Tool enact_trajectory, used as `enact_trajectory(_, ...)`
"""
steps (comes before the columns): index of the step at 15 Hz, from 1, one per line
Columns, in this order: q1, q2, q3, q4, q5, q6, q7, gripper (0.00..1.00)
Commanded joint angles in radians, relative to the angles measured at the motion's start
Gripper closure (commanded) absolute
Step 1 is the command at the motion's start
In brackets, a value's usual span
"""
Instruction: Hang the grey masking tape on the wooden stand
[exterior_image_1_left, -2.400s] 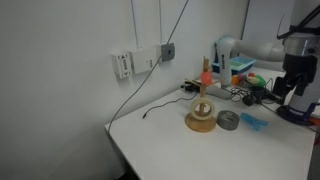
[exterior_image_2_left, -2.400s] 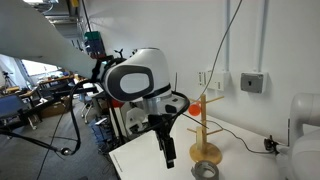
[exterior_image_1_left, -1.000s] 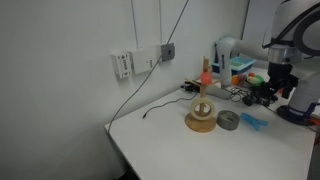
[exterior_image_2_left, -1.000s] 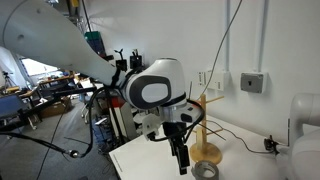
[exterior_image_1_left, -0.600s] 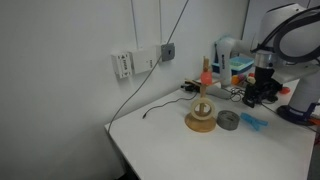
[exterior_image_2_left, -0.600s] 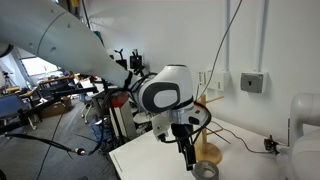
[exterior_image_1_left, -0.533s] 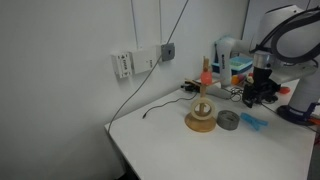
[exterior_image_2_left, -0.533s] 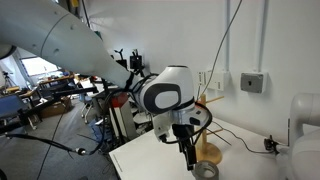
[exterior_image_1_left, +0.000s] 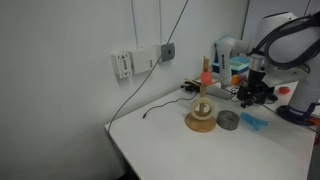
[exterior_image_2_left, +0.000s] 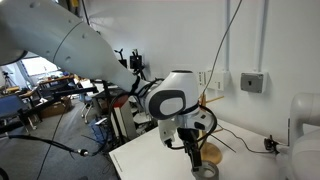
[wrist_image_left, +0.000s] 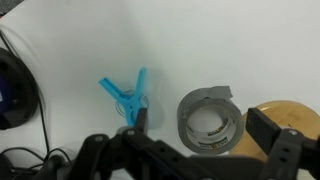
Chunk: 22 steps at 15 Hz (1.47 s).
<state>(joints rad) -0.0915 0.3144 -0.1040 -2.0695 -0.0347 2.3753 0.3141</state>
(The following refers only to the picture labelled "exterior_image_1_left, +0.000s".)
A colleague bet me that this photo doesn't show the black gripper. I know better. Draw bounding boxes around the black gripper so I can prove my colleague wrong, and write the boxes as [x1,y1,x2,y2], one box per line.
[248,69,267,102]

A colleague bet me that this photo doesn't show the grey masking tape roll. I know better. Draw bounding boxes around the grey masking tape roll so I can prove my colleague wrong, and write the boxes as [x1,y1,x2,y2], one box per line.
[216,109,241,131]

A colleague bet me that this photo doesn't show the wooden peg stand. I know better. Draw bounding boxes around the wooden peg stand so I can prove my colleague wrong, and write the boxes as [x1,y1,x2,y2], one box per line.
[184,56,222,134]

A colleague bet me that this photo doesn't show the beige masking tape roll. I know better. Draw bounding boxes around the beige masking tape roll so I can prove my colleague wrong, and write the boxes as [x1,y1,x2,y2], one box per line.
[190,97,218,121]

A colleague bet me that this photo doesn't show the orange small object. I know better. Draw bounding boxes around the orange small object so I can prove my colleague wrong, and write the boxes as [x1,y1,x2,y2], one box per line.
[231,74,247,86]

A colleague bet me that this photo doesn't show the red round lid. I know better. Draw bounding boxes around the red round lid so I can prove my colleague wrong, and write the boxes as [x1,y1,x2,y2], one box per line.
[278,86,291,95]

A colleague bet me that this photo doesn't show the blue plastic clamp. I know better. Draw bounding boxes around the blue plastic clamp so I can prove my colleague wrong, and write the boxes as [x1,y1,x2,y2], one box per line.
[240,112,269,131]

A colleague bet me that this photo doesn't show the teal box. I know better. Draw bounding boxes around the teal box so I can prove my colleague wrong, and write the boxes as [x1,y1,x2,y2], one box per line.
[229,55,251,72]

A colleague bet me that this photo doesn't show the white pipe-shaped device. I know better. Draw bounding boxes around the white pipe-shaped device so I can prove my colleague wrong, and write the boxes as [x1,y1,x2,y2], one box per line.
[214,35,252,88]

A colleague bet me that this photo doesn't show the thin black cable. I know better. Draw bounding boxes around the thin black cable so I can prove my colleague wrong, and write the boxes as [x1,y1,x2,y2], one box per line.
[142,91,198,120]

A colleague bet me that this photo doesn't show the grey wall box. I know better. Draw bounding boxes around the grey wall box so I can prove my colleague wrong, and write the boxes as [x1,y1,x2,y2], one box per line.
[160,42,177,62]

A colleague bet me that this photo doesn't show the grey hanging cable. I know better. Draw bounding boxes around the grey hanging cable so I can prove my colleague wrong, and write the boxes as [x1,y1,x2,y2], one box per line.
[107,0,190,134]

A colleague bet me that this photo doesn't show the white wall socket box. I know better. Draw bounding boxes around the white wall socket box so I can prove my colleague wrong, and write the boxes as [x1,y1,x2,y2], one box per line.
[129,46,163,75]

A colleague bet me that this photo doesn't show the small vented white wall box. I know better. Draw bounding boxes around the small vented white wall box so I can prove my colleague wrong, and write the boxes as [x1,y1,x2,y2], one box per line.
[111,52,133,80]

